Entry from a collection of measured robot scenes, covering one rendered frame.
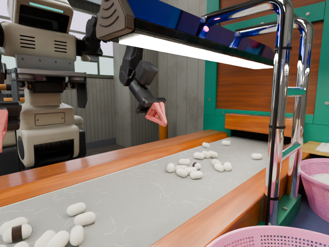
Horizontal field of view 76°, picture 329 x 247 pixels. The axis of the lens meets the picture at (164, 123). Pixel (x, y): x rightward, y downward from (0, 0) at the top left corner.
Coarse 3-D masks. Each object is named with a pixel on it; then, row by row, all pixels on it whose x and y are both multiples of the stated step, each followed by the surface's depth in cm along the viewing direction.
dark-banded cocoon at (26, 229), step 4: (24, 224) 32; (28, 224) 33; (8, 228) 31; (24, 228) 32; (28, 228) 32; (4, 232) 31; (8, 232) 31; (24, 232) 31; (28, 232) 32; (4, 236) 30; (8, 236) 30; (24, 236) 31; (4, 240) 30; (8, 240) 30
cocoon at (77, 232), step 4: (72, 228) 32; (76, 228) 31; (80, 228) 32; (72, 232) 31; (76, 232) 31; (80, 232) 31; (72, 236) 30; (76, 236) 30; (80, 236) 30; (72, 240) 30; (76, 240) 30; (80, 240) 30; (72, 244) 30; (76, 244) 30
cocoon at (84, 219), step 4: (88, 212) 36; (92, 212) 36; (76, 216) 35; (80, 216) 35; (84, 216) 35; (88, 216) 35; (92, 216) 35; (76, 220) 34; (80, 220) 34; (84, 220) 34; (88, 220) 35; (92, 220) 35; (76, 224) 34; (80, 224) 34; (84, 224) 35
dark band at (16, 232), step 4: (12, 228) 31; (16, 228) 31; (20, 228) 31; (12, 232) 31; (16, 232) 31; (20, 232) 31; (12, 236) 31; (16, 236) 31; (20, 236) 31; (12, 240) 31; (16, 240) 31
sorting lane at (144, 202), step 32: (160, 160) 69; (192, 160) 69; (224, 160) 69; (256, 160) 69; (64, 192) 47; (96, 192) 47; (128, 192) 47; (160, 192) 47; (192, 192) 47; (224, 192) 47; (0, 224) 35; (32, 224) 35; (64, 224) 35; (96, 224) 35; (128, 224) 35; (160, 224) 35
